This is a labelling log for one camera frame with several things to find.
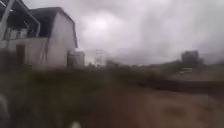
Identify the small pale building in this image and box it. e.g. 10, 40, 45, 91
67, 49, 86, 69

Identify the grass verge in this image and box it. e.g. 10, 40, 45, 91
0, 64, 168, 128

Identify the white concrete building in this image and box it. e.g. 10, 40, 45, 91
0, 0, 80, 70

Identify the robot's own part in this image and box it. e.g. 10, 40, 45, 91
69, 121, 82, 128

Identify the brown dirt road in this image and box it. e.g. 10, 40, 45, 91
79, 71, 224, 128

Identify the dark tree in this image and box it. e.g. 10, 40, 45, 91
180, 50, 205, 69

